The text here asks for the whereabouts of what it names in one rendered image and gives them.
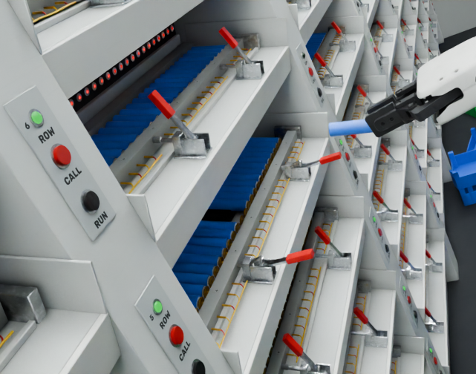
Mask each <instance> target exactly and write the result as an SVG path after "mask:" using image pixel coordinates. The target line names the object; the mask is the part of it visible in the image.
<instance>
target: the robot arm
mask: <svg viewBox="0 0 476 374"><path fill-rule="evenodd" d="M395 95H396V96H395ZM395 95H394V94H391V95H390V96H387V97H386V98H384V99H382V100H380V101H378V102H377V103H375V104H373V105H371V106H370V107H368V108H367V113H368V115H367V116H366V117H365V121H366V123H367V124H368V126H369V127H370V129H371V130H372V131H373V133H374V135H375V136H376V137H381V136H383V135H385V134H387V133H389V132H391V131H393V130H394V129H396V128H398V127H400V126H402V125H404V124H408V123H410V122H412V121H414V120H417V121H419V122H422V121H424V120H425V119H427V118H429V117H430V116H431V115H432V116H433V122H434V124H436V125H443V124H445V123H447V122H449V121H451V120H452V119H454V118H456V117H458V116H460V115H461V114H464V113H465V112H467V111H469V110H471V109H473V108H474V107H476V36H474V37H473V38H471V39H469V40H467V41H465V42H463V43H461V44H459V45H457V46H455V47H453V48H452V49H450V50H447V51H446V52H444V53H442V54H440V55H439V56H437V57H435V58H433V59H432V60H430V61H429V62H427V63H425V64H424V65H423V66H422V67H420V69H419V70H418V74H417V77H416V78H415V80H414V81H413V82H411V83H410V84H408V85H406V86H405V87H403V88H400V89H399V90H398V91H396V92H395ZM426 101H428V102H427V103H425V102H426Z"/></svg>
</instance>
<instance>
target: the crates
mask: <svg viewBox="0 0 476 374"><path fill-rule="evenodd" d="M465 114H468V115H470V116H472V117H475V118H476V107H474V108H473V109H471V110H469V111H467V112H465ZM470 131H471V133H472V135H471V138H470V141H469V145H468V148H467V150H466V152H464V153H462V154H457V155H454V153H453V151H450V152H448V154H449V158H450V161H451V167H452V170H449V172H450V175H451V178H452V180H453V183H454V186H455V187H456V188H457V189H458V190H459V192H460V195H461V197H462V200H463V204H464V206H468V205H471V204H475V203H476V129H475V128H471V130H470Z"/></svg>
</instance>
